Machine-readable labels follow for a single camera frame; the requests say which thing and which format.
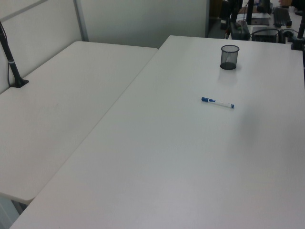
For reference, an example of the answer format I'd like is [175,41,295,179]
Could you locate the blue and white marker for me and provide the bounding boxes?
[201,96,236,110]

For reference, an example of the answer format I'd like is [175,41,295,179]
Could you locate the black and green case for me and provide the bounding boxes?
[229,20,250,41]

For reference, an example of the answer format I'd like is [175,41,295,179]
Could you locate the black pole with table clamp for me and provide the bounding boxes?
[290,13,305,51]

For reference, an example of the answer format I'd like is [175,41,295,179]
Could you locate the black keyboard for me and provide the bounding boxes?
[272,7,293,28]

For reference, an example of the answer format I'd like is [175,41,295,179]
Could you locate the black equipment box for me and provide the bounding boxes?
[252,26,280,43]

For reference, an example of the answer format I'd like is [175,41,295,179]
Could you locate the black mesh pen cup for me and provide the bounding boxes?
[220,44,240,71]

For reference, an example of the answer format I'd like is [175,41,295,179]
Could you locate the black speaker box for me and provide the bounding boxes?
[220,0,231,31]

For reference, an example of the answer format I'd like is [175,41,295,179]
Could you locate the thin black pole cable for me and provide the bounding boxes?
[6,62,12,87]

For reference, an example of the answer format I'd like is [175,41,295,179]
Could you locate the black monitor stand pole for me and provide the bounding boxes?
[245,0,254,25]

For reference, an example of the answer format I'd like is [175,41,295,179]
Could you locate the white side table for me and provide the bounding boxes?
[0,41,159,205]

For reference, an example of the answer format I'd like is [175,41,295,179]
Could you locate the black camera pole with base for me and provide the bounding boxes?
[0,21,30,89]

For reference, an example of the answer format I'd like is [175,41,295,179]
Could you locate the grey partition frame post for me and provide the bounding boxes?
[73,0,90,42]

